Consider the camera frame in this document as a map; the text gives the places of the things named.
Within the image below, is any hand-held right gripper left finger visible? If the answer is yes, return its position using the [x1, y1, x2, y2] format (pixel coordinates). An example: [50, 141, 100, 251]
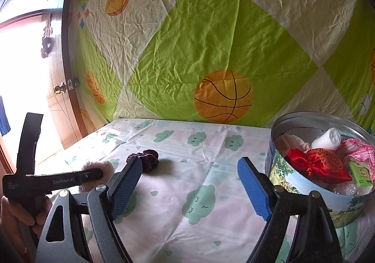
[35, 156, 143, 263]

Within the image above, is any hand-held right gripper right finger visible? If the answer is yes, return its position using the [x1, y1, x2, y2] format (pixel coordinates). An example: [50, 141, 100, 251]
[237, 156, 344, 263]

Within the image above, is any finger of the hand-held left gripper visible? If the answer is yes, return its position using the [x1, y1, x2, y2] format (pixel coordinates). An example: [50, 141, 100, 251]
[77, 168, 105, 185]

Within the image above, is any fluffy beige scrunchie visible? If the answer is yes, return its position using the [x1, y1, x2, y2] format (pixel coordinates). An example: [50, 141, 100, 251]
[79, 160, 115, 193]

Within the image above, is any round metal tin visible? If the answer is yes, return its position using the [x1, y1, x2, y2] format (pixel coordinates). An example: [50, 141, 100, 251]
[265, 111, 375, 230]

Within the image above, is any pale pink cloth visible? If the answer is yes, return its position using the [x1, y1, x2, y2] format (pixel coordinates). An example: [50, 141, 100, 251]
[275, 134, 315, 158]

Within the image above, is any red embroidered drawstring pouch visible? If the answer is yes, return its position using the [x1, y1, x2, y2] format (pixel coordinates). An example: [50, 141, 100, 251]
[284, 147, 352, 184]

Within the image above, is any white bandage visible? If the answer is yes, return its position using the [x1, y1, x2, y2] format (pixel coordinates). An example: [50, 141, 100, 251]
[311, 127, 342, 150]

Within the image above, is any clear plastic cotton pad packet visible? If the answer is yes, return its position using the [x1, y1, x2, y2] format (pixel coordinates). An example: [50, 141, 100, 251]
[331, 182, 375, 197]

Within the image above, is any green tissue packet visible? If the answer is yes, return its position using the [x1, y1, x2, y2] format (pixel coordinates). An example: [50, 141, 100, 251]
[348, 160, 374, 187]

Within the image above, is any white towel with pink trim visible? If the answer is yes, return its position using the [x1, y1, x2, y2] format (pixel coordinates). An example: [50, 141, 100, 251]
[337, 138, 375, 170]

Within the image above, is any person's left hand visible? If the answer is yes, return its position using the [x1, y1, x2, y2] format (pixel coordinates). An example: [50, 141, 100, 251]
[0, 194, 53, 240]

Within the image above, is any dark red scrunchie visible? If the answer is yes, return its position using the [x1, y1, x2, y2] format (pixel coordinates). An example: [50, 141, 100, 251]
[127, 149, 159, 174]

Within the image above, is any brown wooden door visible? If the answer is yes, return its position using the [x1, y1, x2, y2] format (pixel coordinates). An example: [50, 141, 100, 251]
[44, 0, 88, 150]

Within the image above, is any blue cloth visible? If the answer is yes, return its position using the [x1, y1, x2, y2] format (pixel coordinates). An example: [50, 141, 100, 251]
[0, 96, 11, 136]

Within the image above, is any cloud print bed sheet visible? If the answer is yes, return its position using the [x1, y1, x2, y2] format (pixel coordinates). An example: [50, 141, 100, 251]
[35, 118, 375, 263]

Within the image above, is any brass door knob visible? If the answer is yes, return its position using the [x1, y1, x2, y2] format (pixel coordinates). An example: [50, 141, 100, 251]
[54, 81, 69, 96]

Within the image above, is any dark door hanging ornament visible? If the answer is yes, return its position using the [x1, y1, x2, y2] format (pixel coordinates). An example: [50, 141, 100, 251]
[41, 18, 56, 58]

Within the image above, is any green basketball print bedsheet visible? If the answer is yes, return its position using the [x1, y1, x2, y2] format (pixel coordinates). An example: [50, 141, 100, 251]
[70, 0, 375, 134]

